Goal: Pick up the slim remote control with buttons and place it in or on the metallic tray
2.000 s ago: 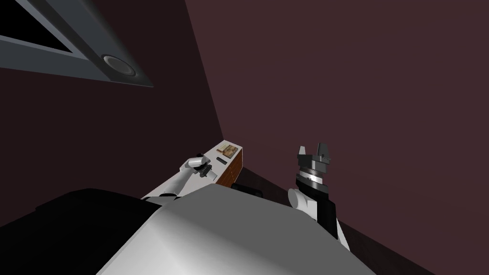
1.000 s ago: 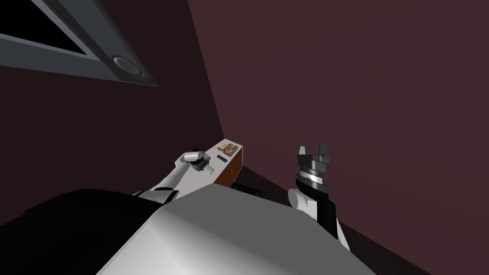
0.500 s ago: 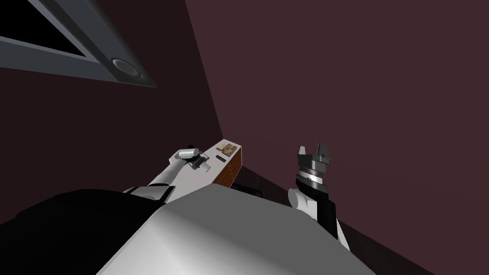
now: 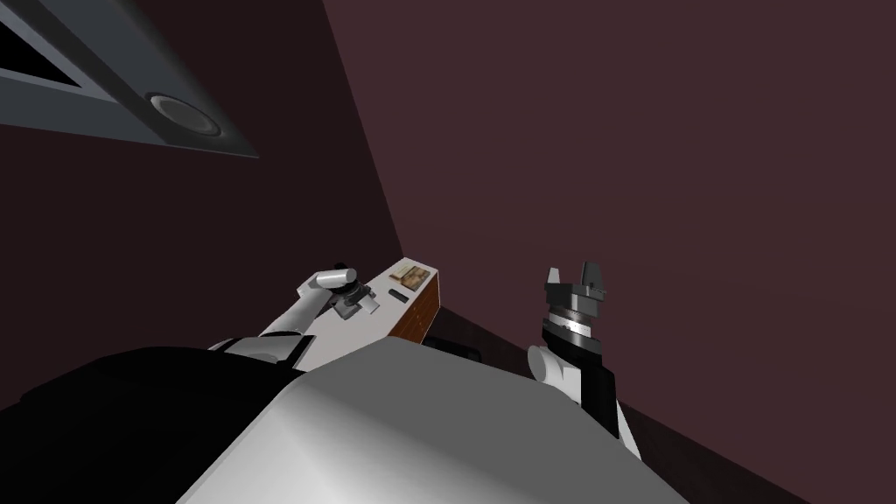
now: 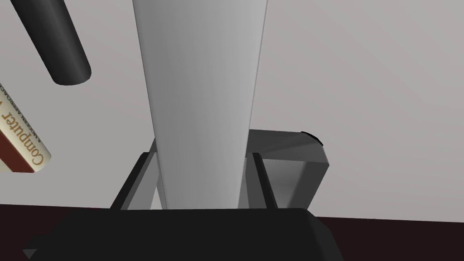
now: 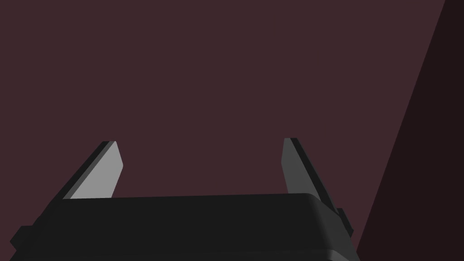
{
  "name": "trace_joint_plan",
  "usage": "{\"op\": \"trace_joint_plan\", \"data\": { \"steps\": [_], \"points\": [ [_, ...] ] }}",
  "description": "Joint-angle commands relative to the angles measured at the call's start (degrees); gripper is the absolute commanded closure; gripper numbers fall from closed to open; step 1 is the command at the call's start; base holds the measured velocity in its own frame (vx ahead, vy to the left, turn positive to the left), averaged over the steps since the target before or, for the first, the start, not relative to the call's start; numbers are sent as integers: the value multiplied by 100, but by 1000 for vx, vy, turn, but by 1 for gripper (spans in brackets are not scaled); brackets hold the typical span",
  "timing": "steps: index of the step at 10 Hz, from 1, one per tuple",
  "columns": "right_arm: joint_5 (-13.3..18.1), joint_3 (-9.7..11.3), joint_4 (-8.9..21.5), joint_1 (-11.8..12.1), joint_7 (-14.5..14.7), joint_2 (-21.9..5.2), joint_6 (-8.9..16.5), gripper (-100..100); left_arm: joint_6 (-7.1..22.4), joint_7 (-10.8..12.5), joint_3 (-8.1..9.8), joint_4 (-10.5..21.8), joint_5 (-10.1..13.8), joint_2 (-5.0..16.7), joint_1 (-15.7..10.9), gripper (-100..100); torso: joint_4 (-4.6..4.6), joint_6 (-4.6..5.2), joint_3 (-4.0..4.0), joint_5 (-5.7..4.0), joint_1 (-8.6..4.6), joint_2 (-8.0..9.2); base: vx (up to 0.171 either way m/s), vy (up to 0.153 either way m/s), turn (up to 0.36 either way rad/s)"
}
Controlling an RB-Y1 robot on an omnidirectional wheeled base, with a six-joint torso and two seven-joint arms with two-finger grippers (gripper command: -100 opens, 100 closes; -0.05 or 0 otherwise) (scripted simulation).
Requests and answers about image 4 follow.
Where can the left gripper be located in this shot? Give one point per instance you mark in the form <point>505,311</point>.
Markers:
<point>354,297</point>

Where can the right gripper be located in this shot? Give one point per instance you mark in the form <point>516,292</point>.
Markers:
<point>575,299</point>

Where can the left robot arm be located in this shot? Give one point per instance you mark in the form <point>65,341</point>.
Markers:
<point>294,318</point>

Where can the white-topped brown cabinet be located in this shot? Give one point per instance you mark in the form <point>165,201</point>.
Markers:
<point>381,315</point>

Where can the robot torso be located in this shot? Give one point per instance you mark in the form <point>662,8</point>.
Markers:
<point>420,434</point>

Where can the round grey knob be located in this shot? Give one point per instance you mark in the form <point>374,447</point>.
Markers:
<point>185,115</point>

